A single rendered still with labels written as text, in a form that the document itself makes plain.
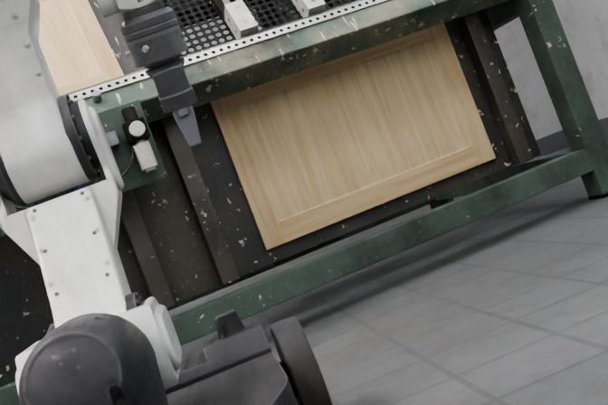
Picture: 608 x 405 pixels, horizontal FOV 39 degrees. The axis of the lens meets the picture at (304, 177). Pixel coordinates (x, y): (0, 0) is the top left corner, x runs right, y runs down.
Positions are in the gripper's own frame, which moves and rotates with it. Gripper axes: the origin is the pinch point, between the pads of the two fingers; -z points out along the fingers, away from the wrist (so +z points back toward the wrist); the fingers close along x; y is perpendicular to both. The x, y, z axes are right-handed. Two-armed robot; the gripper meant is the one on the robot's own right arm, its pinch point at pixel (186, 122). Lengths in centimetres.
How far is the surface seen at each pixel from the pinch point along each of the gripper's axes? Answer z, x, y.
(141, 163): -21, 102, 14
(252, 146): -34, 136, -19
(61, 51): 15, 135, 26
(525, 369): -54, -18, -37
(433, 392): -56, -10, -23
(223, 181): -41, 134, -6
